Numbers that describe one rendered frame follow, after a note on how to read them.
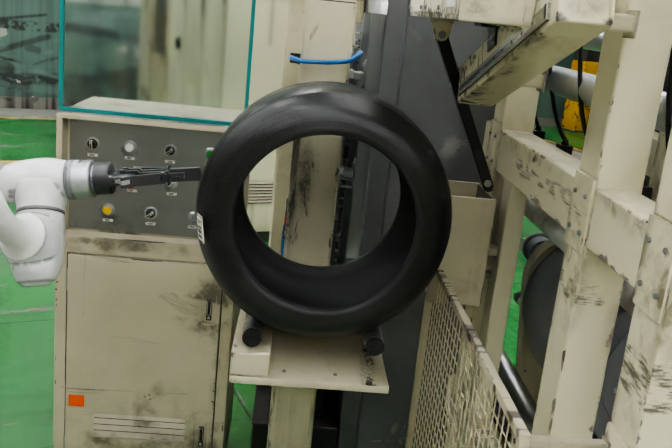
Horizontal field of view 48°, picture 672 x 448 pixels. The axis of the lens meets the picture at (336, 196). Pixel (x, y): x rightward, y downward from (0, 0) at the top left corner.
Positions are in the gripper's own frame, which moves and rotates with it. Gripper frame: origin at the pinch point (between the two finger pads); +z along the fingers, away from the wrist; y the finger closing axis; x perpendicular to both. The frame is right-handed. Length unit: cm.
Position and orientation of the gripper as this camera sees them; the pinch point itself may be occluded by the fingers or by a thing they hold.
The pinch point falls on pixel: (185, 174)
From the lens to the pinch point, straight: 175.5
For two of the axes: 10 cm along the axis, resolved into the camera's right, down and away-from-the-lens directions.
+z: 10.0, -0.5, 0.3
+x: 0.4, 9.7, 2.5
